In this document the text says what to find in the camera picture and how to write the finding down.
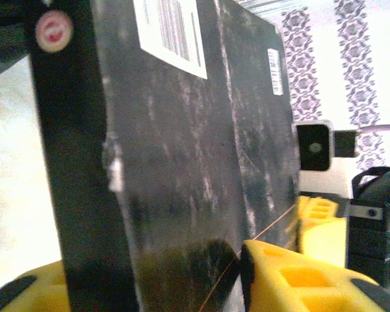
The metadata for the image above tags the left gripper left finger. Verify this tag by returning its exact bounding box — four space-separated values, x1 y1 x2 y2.
0 259 69 312

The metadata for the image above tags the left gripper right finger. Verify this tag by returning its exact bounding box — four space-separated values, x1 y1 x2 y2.
239 239 390 312

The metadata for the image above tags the black hardcover notebook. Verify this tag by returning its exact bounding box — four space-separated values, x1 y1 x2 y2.
27 0 302 312

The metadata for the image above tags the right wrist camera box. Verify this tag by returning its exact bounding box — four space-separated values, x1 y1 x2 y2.
293 119 360 200

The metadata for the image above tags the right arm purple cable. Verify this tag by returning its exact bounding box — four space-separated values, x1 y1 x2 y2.
357 122 390 133

